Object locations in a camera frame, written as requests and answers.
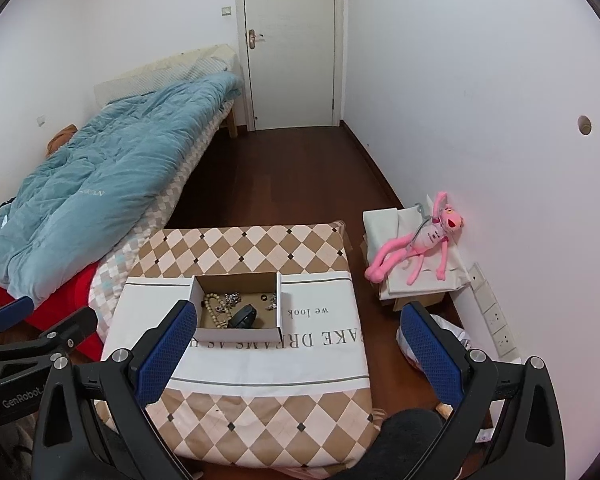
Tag pink panther plush toy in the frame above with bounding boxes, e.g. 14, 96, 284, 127
364, 192, 464, 286

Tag white plastic bag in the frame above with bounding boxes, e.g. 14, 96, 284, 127
395, 314, 474, 376

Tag white cardboard box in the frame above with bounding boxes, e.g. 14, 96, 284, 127
189, 272, 284, 344

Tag checkered printed table cloth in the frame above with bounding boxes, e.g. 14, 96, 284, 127
100, 221, 379, 478

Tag white door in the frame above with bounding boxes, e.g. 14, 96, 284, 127
236, 0, 343, 131

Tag white wall socket strip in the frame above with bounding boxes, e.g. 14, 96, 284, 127
468, 262, 521, 364

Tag checkered bed sheet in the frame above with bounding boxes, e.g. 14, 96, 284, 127
88, 100, 234, 342

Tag black fitness band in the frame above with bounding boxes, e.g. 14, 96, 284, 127
227, 304, 258, 330

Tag wooden bead bracelet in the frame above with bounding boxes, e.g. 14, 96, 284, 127
201, 292, 232, 330

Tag gold earring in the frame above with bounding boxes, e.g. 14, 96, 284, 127
266, 296, 277, 310

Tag brown pillow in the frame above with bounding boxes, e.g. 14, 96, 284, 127
46, 124, 78, 157

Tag light blue quilt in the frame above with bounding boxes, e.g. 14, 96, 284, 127
0, 72, 242, 304

